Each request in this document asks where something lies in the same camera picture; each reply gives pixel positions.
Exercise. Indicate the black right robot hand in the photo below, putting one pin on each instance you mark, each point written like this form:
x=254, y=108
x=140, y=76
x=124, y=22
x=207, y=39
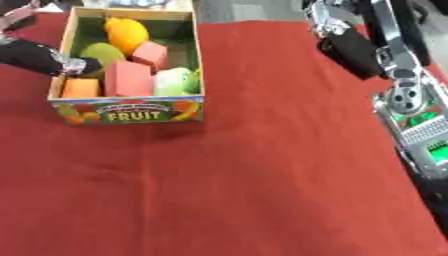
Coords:
x=350, y=53

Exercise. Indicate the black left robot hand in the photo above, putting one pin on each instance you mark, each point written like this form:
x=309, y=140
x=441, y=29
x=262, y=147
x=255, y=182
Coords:
x=29, y=55

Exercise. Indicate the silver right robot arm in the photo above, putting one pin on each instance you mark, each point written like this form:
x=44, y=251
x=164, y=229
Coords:
x=417, y=133

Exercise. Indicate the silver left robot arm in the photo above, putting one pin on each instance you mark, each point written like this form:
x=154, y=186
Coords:
x=14, y=18

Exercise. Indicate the tan cardboard box green inside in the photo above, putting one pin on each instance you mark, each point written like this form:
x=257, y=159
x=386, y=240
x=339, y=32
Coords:
x=128, y=113

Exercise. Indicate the orange block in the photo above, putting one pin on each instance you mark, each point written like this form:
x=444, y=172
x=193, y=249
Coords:
x=80, y=88

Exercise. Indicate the green toy fruit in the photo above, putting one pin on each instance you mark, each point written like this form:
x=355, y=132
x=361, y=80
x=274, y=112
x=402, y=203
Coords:
x=102, y=53

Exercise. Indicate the yellow-orange toy fruit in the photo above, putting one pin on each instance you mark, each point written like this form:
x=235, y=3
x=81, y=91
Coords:
x=126, y=33

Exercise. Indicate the large pink block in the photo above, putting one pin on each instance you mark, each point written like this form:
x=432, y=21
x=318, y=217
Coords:
x=127, y=80

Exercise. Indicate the small pink block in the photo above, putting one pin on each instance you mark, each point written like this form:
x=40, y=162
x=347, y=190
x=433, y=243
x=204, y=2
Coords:
x=151, y=55

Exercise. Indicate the pale green block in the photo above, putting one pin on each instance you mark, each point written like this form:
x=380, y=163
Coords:
x=170, y=82

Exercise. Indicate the green round toy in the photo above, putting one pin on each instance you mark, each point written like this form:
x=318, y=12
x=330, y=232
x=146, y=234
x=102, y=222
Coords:
x=194, y=81

